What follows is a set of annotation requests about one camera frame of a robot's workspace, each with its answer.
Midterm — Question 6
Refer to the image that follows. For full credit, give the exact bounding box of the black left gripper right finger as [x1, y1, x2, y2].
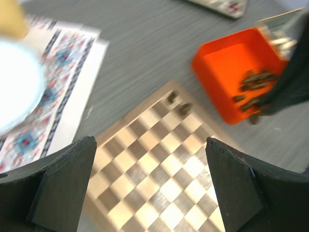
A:
[206, 137, 309, 232]

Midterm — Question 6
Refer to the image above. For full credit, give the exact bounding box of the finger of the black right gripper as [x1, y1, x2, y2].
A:
[258, 16, 309, 115]

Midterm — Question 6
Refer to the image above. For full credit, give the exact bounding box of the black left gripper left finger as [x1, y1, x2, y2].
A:
[0, 136, 97, 232]

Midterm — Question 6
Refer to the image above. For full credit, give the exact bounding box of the dark chess piece cluster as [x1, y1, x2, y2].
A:
[232, 69, 279, 125]

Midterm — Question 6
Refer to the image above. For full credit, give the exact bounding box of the gold tray of light pieces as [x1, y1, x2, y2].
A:
[255, 7, 309, 59]

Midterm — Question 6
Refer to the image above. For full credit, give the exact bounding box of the wooden chess board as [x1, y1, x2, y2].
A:
[84, 81, 237, 232]

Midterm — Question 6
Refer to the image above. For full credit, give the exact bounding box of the orange plastic tray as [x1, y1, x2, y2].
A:
[191, 28, 288, 125]

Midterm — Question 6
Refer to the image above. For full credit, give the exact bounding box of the floral square plate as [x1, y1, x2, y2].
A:
[189, 0, 248, 19]

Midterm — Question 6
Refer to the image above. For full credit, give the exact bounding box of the white paper bowl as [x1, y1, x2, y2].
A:
[0, 37, 46, 134]

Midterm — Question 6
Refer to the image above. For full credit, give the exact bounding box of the patterned cloth placemat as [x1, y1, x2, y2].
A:
[0, 15, 109, 173]

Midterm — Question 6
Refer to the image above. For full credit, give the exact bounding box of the yellow mug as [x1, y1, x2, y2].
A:
[0, 0, 28, 39]

